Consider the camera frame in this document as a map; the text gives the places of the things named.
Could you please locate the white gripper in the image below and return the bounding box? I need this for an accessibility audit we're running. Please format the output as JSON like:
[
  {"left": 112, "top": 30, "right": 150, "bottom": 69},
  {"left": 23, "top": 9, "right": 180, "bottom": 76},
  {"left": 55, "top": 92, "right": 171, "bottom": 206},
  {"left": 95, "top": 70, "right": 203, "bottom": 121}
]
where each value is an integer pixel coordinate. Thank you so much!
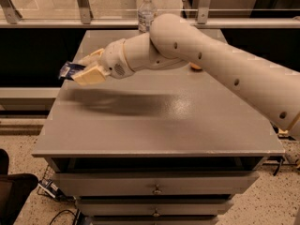
[{"left": 71, "top": 38, "right": 134, "bottom": 86}]

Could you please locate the blue rxbar blueberry bar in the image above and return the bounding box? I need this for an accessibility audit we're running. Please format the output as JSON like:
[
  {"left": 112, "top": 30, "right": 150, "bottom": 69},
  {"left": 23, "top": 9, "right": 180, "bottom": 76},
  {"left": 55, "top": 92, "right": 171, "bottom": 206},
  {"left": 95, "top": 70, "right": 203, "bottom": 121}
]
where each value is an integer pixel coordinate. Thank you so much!
[{"left": 58, "top": 61, "right": 85, "bottom": 80}]

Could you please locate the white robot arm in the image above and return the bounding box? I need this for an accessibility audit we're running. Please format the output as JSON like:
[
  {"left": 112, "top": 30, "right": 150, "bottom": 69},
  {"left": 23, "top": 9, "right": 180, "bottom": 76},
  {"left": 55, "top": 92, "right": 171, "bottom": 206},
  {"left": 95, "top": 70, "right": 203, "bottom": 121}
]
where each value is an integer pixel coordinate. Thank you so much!
[{"left": 72, "top": 14, "right": 300, "bottom": 140}]

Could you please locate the clear plastic water bottle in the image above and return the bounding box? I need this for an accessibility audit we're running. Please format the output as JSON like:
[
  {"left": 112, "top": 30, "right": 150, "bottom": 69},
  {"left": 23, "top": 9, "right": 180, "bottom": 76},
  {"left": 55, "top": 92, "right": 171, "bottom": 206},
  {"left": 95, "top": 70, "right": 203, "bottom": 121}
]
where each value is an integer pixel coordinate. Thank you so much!
[{"left": 138, "top": 0, "right": 158, "bottom": 33}]

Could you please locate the metal railing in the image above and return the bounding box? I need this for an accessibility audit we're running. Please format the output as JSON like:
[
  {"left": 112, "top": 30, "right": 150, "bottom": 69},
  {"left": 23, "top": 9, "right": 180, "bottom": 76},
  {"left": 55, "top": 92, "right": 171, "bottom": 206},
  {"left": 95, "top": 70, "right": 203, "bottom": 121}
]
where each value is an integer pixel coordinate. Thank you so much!
[{"left": 0, "top": 0, "right": 300, "bottom": 28}]

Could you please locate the orange fruit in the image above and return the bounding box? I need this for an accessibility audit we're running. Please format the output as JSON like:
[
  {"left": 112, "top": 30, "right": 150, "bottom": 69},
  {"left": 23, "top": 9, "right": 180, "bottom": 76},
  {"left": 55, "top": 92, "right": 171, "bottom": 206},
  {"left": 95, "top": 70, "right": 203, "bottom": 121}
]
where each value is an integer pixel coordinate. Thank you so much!
[{"left": 189, "top": 62, "right": 203, "bottom": 70}]

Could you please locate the grey top drawer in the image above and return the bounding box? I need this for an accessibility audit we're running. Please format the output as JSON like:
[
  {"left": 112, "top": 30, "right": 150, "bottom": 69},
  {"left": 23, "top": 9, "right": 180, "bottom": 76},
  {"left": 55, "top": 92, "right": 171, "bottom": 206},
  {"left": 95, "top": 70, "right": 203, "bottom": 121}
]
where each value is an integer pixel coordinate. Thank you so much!
[{"left": 52, "top": 172, "right": 259, "bottom": 197}]

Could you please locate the grey drawer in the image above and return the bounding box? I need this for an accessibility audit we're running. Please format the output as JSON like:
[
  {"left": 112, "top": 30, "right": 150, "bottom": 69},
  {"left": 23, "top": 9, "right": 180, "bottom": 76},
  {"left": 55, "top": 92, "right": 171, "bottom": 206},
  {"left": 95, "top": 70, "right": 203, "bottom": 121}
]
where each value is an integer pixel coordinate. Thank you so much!
[
  {"left": 92, "top": 217, "right": 218, "bottom": 225},
  {"left": 52, "top": 172, "right": 259, "bottom": 197},
  {"left": 76, "top": 199, "right": 233, "bottom": 217}
]

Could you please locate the black chair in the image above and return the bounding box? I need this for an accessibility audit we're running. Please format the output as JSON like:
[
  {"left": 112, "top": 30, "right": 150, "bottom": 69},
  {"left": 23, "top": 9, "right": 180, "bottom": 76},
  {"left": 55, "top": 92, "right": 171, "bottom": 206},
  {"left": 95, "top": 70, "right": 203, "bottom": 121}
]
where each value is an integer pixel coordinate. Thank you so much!
[{"left": 0, "top": 149, "right": 38, "bottom": 225}]

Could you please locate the grey bottom drawer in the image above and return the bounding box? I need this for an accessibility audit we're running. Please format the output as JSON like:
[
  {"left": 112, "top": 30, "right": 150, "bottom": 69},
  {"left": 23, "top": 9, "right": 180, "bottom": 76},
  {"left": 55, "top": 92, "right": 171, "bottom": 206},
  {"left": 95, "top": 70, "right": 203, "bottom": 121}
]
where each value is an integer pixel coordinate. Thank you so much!
[{"left": 92, "top": 217, "right": 218, "bottom": 225}]

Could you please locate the grey middle drawer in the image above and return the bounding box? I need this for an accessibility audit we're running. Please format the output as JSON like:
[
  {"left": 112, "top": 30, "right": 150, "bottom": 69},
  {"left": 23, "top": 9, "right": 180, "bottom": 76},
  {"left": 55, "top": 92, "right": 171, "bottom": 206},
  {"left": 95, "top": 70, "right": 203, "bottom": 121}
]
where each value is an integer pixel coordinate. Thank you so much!
[{"left": 76, "top": 199, "right": 233, "bottom": 217}]

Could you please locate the black cable on floor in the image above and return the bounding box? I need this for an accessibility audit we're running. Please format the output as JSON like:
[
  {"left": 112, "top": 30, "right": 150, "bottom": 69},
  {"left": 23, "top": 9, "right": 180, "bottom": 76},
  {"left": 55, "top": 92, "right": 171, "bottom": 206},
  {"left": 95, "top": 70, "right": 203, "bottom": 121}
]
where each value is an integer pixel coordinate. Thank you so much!
[{"left": 48, "top": 208, "right": 83, "bottom": 225}]

